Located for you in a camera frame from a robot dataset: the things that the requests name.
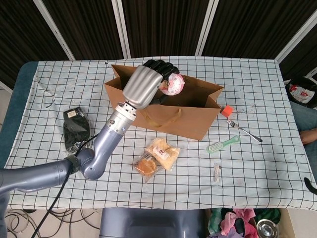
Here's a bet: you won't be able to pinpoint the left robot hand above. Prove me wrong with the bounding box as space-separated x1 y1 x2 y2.
122 59 181 110

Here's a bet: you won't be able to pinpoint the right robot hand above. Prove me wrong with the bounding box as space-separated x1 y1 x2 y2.
304 177 317 195

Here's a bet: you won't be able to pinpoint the pink cupcake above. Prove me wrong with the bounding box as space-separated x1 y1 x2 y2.
160 73 186 96

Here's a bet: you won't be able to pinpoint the beige snack packet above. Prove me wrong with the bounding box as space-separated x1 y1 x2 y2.
144 138 181 171

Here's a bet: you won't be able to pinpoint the round bun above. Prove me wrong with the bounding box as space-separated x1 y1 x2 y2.
133 152 164 183

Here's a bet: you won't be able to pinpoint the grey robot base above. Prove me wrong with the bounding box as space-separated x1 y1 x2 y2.
99 207 206 238

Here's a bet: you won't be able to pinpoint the brown paper bag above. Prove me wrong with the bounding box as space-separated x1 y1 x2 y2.
104 64 225 141

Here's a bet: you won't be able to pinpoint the red white plastic bag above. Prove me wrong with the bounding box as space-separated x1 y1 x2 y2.
288 83 313 104

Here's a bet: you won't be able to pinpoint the cardboard box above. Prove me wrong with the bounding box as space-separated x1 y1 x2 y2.
205 208 298 238

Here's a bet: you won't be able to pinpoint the person's hand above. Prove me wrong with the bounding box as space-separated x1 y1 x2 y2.
299 130 317 146

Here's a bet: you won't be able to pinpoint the metal bowl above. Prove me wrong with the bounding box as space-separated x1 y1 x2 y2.
256 219 278 238

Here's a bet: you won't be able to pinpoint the dark folding partition screen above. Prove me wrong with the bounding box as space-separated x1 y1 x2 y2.
0 0 317 90

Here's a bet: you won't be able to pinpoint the person's jeans leg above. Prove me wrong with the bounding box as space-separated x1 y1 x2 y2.
290 101 317 132

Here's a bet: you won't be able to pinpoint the pink cloth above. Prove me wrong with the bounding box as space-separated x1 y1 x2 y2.
220 208 258 238

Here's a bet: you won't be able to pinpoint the black packaged item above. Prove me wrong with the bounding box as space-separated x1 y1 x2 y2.
62 107 91 153

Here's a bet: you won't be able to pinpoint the metal fork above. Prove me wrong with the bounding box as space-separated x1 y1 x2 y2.
226 119 263 143

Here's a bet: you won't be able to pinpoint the orange cube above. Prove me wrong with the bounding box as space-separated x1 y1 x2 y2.
219 105 235 118

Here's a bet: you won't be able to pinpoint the green brush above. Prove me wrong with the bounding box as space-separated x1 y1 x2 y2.
207 135 241 154

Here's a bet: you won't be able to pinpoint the green cloth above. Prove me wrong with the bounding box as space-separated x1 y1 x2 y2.
208 208 222 234

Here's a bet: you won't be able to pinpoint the blue table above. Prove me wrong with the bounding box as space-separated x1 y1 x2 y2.
0 61 39 172

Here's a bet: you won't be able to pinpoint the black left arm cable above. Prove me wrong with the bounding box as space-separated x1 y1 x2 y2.
31 133 100 238

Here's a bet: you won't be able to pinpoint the black floor cables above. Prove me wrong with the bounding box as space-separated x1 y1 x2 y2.
4 209 102 238

